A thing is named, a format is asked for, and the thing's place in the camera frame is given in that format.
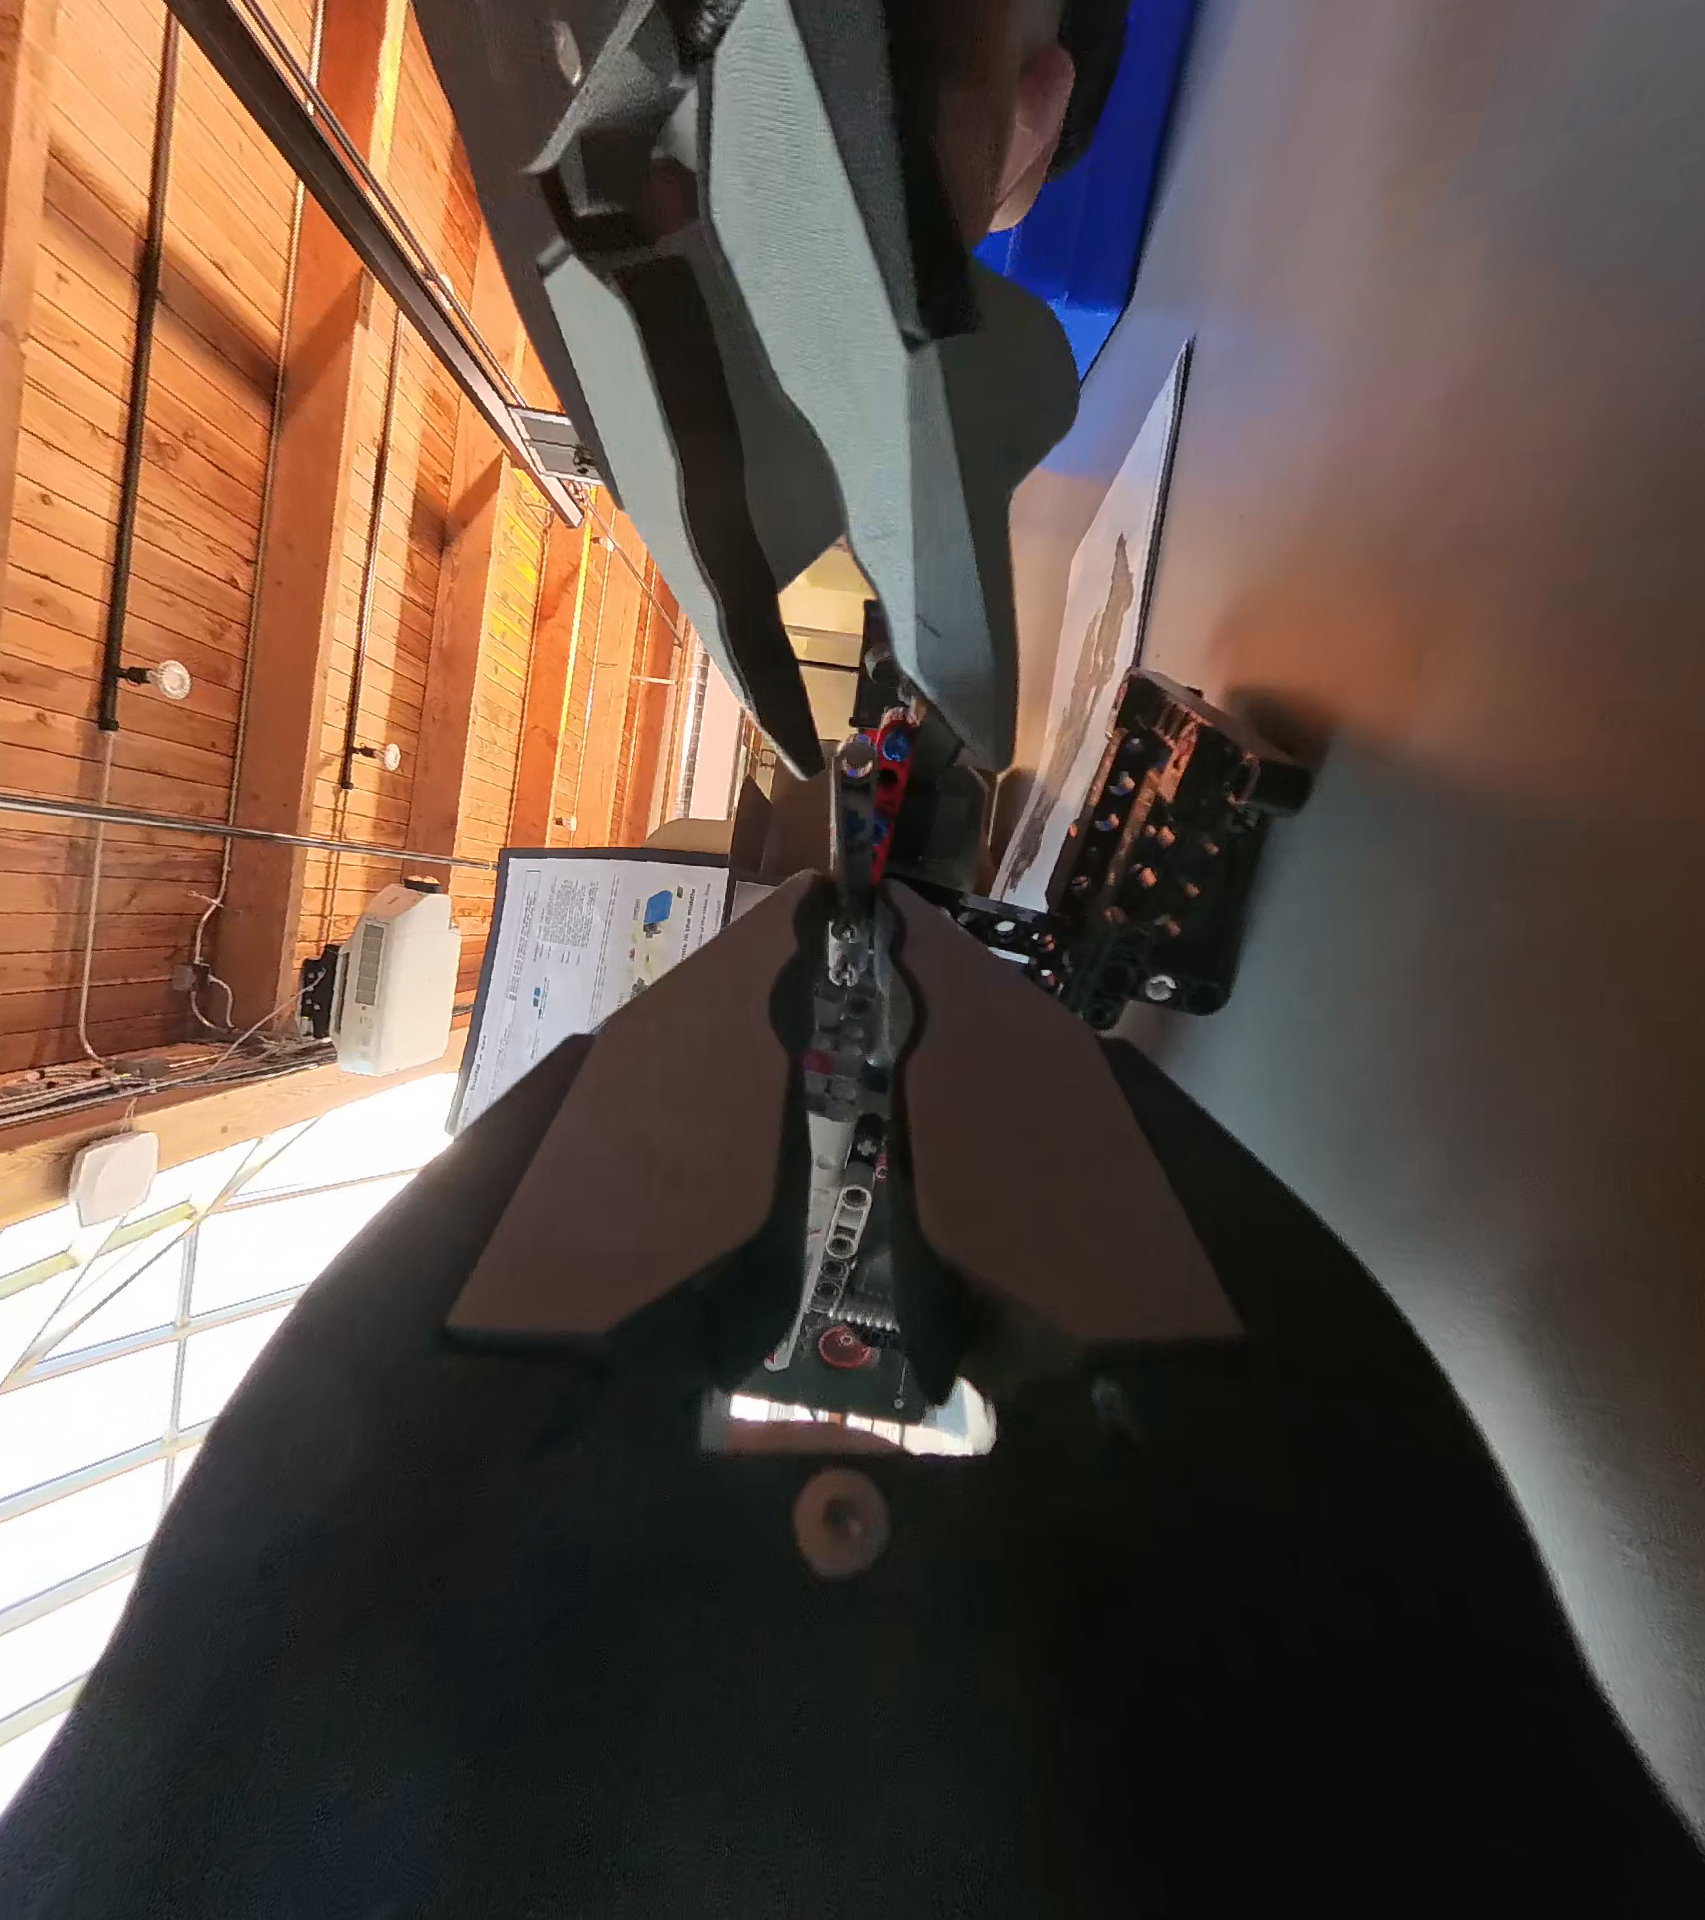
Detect black track rail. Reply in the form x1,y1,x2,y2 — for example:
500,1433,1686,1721
166,0,602,529

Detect grey red lego model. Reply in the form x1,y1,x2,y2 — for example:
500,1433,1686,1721
762,666,1319,1419

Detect white wall device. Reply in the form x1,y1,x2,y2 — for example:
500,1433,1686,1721
65,1128,161,1227

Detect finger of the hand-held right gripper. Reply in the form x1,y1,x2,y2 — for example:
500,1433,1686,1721
699,0,1083,774
536,244,826,780

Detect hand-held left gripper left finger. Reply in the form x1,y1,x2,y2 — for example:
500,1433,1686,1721
445,872,831,1390

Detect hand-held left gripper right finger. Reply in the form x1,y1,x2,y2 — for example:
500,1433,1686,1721
879,882,1247,1390

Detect lego instruction booklet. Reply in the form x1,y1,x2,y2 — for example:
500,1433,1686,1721
990,335,1194,918

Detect bundle of cables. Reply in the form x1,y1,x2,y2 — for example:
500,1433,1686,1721
0,1026,343,1149

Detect white air conditioner unit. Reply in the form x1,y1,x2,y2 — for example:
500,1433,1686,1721
329,882,464,1078

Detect metal conduit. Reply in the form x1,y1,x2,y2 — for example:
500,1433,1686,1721
0,775,500,875

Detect black pipe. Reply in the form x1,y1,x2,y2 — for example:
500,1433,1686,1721
97,12,181,737
336,299,406,791

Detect blue plastic bin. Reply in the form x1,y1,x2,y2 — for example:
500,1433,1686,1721
973,0,1203,380

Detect person's right hand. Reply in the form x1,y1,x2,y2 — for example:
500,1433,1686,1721
924,0,1096,245

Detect white information poster board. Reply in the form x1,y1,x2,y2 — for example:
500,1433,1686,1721
447,845,734,1137

